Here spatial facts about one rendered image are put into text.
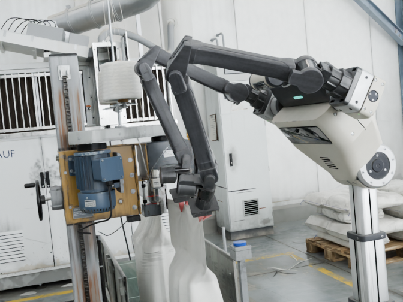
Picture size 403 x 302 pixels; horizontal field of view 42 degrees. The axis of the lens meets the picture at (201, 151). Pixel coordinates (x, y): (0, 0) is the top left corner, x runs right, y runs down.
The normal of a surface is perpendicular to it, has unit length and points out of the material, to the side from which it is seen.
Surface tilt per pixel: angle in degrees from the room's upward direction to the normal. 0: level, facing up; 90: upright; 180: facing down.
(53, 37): 88
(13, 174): 90
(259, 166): 90
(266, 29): 90
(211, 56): 119
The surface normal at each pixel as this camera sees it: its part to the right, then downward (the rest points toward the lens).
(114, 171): 0.66, -0.02
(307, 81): 0.00, 0.56
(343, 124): 0.29, 0.03
